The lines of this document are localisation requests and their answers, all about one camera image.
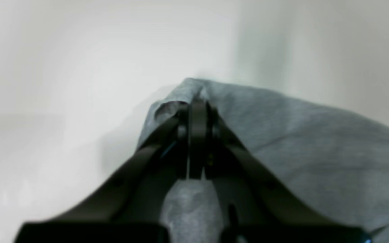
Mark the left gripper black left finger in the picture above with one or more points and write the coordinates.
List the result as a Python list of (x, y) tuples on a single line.
[(126, 208)]

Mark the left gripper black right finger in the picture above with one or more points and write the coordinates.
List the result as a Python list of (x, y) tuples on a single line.
[(256, 207)]

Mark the grey T-shirt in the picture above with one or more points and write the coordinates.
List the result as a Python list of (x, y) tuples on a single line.
[(334, 160)]

